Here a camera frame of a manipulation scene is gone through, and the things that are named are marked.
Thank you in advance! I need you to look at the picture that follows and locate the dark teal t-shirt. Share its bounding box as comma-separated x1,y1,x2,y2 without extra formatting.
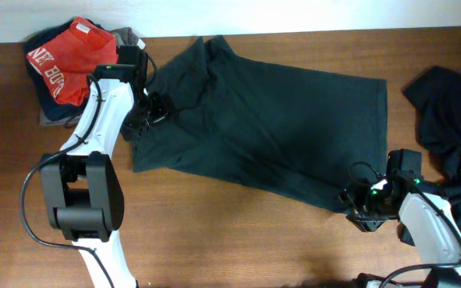
121,36,387,213

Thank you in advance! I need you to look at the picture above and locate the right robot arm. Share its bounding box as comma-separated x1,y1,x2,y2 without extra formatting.
339,149,461,287

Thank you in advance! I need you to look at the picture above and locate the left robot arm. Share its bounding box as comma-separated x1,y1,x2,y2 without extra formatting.
35,45,178,287

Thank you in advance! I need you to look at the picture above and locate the folded grey garment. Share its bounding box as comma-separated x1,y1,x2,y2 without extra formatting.
23,26,145,129

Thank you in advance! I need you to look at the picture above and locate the folded navy blue garment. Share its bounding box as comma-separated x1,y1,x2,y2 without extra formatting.
23,17,118,121

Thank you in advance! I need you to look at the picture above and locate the folded orange printed t-shirt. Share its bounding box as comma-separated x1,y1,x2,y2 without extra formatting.
26,17,118,106

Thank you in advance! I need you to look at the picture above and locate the black garment pile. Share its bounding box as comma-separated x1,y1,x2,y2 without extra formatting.
403,66,461,232

